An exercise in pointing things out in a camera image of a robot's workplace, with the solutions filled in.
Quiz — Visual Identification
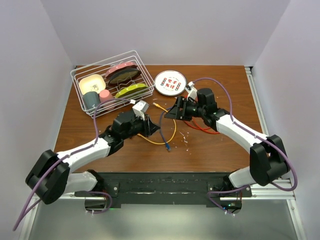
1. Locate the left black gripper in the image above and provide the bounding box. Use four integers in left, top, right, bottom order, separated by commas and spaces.
121, 111, 160, 140

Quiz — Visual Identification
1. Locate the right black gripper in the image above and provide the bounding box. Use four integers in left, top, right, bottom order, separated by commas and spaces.
164, 96, 206, 122

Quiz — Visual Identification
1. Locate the yellow ethernet cable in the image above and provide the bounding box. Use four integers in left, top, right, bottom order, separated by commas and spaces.
137, 101, 177, 146

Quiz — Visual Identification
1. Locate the blue ethernet cable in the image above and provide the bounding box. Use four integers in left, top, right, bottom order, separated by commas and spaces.
158, 111, 172, 153

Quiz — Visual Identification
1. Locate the red ethernet cable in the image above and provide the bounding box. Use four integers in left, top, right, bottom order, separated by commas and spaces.
183, 119, 221, 135

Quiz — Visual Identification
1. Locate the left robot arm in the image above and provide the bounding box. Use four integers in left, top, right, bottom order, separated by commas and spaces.
25, 110, 160, 205

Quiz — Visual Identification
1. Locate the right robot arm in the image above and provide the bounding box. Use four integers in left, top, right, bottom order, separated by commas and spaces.
165, 88, 291, 197

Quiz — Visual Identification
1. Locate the white patterned round plate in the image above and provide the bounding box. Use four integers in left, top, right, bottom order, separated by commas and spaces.
154, 70, 187, 97

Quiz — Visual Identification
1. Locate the yellow-green plate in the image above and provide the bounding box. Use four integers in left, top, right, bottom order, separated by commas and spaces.
115, 83, 148, 99

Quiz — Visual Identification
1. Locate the pink cup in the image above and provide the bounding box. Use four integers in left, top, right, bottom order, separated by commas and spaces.
99, 89, 115, 111

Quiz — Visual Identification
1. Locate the dark brown plate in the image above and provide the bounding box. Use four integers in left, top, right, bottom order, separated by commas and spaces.
107, 68, 141, 86

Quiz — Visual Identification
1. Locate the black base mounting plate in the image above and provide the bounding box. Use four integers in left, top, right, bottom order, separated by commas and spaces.
89, 170, 252, 210

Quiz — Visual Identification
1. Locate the grey cup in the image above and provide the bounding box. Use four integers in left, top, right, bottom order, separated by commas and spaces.
83, 91, 101, 110

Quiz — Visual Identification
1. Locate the pink dotted plate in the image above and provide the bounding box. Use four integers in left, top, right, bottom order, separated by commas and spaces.
105, 61, 137, 79

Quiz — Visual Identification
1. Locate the cream square bowl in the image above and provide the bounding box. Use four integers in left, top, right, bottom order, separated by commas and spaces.
79, 74, 106, 95

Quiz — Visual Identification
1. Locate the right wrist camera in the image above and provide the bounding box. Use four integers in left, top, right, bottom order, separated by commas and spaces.
185, 81, 198, 100

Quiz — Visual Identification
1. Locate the white wire dish rack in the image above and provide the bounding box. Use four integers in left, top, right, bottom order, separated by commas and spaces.
70, 50, 155, 117

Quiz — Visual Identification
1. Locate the aluminium frame rail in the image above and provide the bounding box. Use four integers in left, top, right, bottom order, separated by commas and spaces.
244, 65, 307, 240

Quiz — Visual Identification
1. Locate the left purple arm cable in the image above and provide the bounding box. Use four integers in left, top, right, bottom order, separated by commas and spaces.
12, 97, 133, 232

